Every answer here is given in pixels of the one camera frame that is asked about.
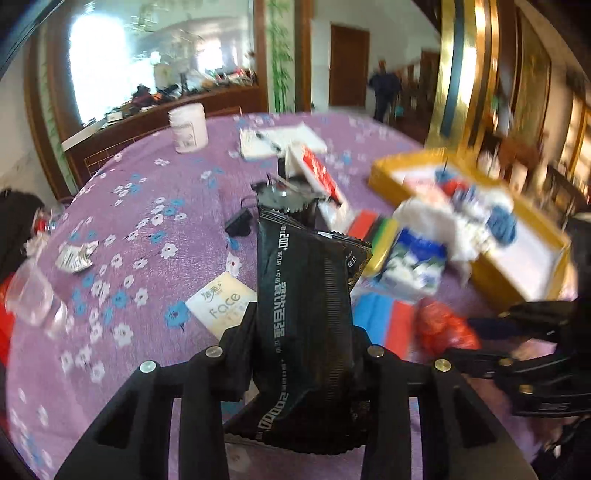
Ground blue towel with red bag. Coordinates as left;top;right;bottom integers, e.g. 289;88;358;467
435;169;471;197

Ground blue knitted cloth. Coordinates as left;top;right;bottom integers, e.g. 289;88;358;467
487;205;517;246

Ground red white tissue pack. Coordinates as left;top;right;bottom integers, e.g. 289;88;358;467
284;142;355;233

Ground small black adapter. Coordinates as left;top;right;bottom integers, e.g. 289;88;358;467
224;207;252;238

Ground white paper notepad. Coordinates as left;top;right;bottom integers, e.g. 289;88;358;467
239;122;329;161

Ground blue red sponge pack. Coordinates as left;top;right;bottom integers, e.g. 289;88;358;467
353;293;416;360

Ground red yellow green cloth pack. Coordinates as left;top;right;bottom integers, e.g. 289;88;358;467
348;210;400;278

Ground clear plastic cup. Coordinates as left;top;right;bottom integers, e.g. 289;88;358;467
5;262;68;338

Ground brown wooden door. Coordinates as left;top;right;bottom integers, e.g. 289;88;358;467
329;24;370;107

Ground blue white tissue pack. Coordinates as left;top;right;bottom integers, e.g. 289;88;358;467
377;228;447;301

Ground wooden sideboard counter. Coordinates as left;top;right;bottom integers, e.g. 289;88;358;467
65;85;269;187

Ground person in dark clothes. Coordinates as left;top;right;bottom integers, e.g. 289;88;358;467
368;59;402;123

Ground red plastic bag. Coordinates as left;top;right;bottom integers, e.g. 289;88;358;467
415;298;481;358

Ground white face tissue pack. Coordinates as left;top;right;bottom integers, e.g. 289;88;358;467
185;272;257;339

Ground black sofa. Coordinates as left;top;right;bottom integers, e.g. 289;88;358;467
0;188;44;283

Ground pink tissue pack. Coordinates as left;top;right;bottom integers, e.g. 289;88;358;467
403;174;445;197

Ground white plastic jar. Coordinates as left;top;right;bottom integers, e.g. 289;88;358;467
168;103;208;154

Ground black plastic package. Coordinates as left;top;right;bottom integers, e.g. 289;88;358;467
225;209;372;455

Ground yellow-rimmed white foam box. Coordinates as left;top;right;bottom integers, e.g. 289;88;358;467
369;149;571;311

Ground crumpled silver wrapper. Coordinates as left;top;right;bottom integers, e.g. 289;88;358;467
55;241;99;274

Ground black round container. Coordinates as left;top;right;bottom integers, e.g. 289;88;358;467
250;174;325;228

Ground black pen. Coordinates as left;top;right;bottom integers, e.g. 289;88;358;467
256;131;283;153

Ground purple floral tablecloth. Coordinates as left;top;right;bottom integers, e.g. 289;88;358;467
7;112;418;479

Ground white plastic bag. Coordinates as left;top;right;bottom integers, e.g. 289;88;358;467
392;198;480;284

